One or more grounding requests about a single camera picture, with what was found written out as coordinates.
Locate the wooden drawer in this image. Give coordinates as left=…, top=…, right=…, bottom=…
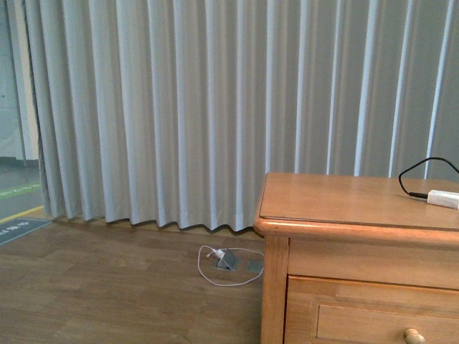
left=284, top=277, right=458, bottom=343

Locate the round wooden drawer knob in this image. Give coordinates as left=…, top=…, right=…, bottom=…
left=404, top=328, right=427, bottom=344

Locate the white charger plug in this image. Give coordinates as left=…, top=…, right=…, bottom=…
left=207, top=249, right=225, bottom=259

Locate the grey pleated curtain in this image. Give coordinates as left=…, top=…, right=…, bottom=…
left=25, top=1, right=458, bottom=231

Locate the open floor socket box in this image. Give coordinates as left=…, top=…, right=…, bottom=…
left=215, top=249, right=237, bottom=270

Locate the closed floor socket cover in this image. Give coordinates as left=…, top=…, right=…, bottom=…
left=246, top=260, right=263, bottom=274

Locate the wooden nightstand cabinet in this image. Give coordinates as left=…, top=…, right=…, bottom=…
left=254, top=172, right=458, bottom=343

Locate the white adapter box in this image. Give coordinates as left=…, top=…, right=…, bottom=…
left=427, top=190, right=459, bottom=210

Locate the dark floor sign mat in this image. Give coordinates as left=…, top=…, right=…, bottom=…
left=0, top=218, right=52, bottom=245

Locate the white charger cable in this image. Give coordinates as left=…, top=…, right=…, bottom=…
left=197, top=245, right=265, bottom=287

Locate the black cable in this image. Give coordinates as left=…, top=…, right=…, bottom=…
left=398, top=156, right=459, bottom=200

